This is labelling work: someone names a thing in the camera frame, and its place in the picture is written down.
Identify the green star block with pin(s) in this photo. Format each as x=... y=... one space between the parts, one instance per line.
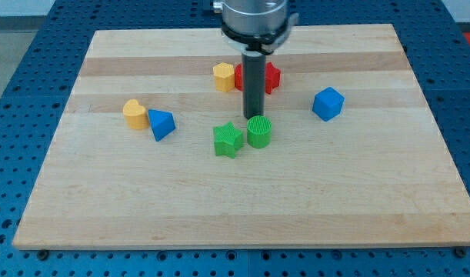
x=227 y=140

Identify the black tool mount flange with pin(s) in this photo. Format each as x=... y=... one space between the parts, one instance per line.
x=262 y=33

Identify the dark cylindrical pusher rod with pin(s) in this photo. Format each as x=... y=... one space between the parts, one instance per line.
x=253 y=84

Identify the yellow heart block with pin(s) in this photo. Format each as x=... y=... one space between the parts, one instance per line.
x=135 y=115

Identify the green cylinder block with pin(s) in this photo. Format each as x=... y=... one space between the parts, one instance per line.
x=259 y=131

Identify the blue triangle block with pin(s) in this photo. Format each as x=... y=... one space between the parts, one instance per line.
x=161 y=122

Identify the red star block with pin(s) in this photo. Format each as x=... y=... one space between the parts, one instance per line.
x=272 y=77

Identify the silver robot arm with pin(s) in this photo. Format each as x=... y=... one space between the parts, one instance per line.
x=230 y=8

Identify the blue cube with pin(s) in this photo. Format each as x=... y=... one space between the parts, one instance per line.
x=328 y=104

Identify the yellow hexagon block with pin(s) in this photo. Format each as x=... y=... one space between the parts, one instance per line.
x=224 y=76

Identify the wooden board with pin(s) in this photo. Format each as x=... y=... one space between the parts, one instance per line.
x=379 y=174

